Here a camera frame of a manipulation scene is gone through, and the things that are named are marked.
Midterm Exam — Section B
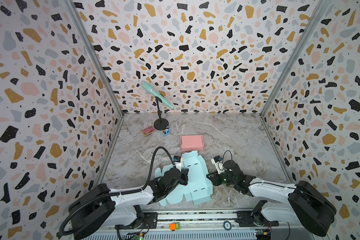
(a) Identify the black corrugated cable hose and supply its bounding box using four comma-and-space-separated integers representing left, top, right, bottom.
56, 146, 175, 239

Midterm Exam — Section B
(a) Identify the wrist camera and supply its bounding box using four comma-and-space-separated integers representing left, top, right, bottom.
211, 156, 225, 174
173, 156, 183, 171

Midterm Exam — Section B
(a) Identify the small pink card box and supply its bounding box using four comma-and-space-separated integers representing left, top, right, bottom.
142, 126, 156, 137

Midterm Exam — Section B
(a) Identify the black microphone stand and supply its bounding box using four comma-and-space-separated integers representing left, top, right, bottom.
154, 97, 169, 131

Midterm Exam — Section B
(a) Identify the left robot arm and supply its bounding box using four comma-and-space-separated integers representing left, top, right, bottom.
59, 167, 189, 240

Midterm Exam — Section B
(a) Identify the mint green microphone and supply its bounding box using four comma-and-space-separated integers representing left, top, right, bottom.
142, 83, 175, 110

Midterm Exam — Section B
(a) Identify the orange button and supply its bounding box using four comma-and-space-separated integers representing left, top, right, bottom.
169, 222, 181, 231

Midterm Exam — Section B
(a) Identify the mint paper box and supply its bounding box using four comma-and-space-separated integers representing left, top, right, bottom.
159, 151, 213, 207

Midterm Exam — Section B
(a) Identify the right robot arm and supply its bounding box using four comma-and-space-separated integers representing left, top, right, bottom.
207, 156, 337, 237

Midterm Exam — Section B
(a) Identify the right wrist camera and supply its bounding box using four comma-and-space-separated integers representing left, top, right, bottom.
211, 156, 225, 174

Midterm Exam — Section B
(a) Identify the small blue toy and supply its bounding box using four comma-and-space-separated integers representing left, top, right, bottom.
163, 126, 171, 136

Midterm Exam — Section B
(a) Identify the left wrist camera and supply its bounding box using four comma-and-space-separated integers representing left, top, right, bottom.
173, 156, 183, 171

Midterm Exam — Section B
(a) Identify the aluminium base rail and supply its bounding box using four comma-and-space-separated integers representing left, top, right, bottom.
66, 208, 328, 240

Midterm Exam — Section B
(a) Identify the pink paper box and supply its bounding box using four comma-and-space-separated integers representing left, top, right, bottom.
181, 135, 205, 152

